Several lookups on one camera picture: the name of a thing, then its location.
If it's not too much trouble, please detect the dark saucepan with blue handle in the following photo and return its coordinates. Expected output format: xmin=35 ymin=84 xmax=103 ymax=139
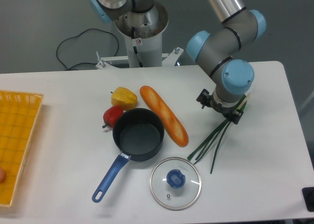
xmin=92 ymin=108 xmax=164 ymax=203

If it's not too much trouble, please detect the white metal base frame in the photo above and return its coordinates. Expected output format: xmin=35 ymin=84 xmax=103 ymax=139
xmin=95 ymin=47 xmax=184 ymax=70

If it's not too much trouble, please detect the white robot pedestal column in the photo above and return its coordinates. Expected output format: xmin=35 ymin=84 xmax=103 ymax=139
xmin=115 ymin=2 xmax=168 ymax=68

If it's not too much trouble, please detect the orange baguette bread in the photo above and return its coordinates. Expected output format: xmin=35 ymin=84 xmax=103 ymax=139
xmin=139 ymin=85 xmax=189 ymax=147

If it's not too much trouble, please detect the glass lid with blue knob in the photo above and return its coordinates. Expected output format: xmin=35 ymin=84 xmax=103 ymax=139
xmin=149 ymin=157 xmax=202 ymax=211

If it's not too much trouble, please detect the green onion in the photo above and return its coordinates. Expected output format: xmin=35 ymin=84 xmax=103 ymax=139
xmin=187 ymin=94 xmax=251 ymax=174

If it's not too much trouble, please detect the black cable on floor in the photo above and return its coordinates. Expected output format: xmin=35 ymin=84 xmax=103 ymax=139
xmin=56 ymin=28 xmax=120 ymax=71

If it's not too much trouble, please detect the yellow bell pepper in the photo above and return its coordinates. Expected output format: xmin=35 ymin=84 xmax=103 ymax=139
xmin=111 ymin=87 xmax=137 ymax=111

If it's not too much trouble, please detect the yellow woven basket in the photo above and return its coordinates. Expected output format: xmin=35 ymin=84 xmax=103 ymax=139
xmin=0 ymin=90 xmax=44 ymax=207

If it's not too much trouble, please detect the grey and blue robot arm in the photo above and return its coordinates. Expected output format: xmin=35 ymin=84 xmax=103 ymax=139
xmin=89 ymin=0 xmax=266 ymax=124

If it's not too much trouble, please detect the red bell pepper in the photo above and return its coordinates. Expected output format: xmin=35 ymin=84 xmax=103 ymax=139
xmin=102 ymin=106 xmax=124 ymax=128

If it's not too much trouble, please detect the black object at table edge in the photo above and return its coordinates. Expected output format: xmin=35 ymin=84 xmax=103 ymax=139
xmin=302 ymin=187 xmax=314 ymax=212

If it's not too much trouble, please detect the green bell pepper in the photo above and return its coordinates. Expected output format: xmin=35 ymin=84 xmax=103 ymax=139
xmin=236 ymin=95 xmax=249 ymax=111

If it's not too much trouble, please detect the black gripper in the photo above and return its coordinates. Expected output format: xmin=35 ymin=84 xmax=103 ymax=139
xmin=196 ymin=89 xmax=244 ymax=125

